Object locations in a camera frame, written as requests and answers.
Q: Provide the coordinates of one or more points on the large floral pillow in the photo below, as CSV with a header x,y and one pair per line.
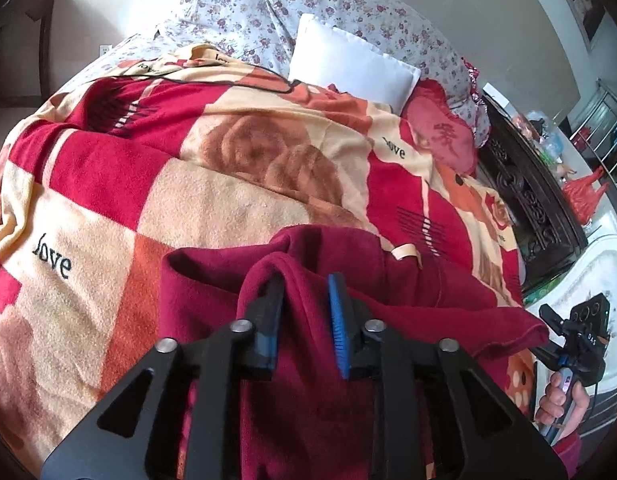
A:
x,y
378,15

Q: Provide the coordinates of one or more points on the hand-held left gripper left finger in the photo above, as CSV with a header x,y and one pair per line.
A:
x,y
268,325

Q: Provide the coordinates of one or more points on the metal rack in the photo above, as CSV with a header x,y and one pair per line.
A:
x,y
605,130

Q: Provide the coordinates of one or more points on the small floral pillow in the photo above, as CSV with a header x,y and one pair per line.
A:
x,y
223,15

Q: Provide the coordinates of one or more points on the person's right hand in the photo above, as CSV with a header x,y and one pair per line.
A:
x,y
570,402

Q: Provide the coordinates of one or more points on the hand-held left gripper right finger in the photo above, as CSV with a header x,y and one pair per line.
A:
x,y
338,325

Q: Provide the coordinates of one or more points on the red plastic bag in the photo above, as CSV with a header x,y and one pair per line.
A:
x,y
585,197

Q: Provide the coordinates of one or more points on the maroon fleece sweater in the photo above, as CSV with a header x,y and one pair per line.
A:
x,y
328,270

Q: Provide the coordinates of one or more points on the floral bed sheet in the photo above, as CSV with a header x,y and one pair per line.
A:
x,y
113,55

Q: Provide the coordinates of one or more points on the carved dark wooden bed board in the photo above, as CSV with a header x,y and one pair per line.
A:
x,y
528,200

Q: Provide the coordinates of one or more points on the person's right forearm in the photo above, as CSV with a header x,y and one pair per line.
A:
x,y
567,450

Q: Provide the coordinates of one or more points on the printed fleece blanket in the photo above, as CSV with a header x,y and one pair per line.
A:
x,y
163,175

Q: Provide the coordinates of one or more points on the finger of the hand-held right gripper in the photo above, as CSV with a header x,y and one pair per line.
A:
x,y
550,317

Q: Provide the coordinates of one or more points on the red heart-shaped cushion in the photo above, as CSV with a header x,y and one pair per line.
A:
x,y
438,125

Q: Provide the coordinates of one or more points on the white wall outlet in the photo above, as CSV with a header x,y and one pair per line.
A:
x,y
104,50

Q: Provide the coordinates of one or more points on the white pillow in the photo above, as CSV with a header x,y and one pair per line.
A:
x,y
348,60

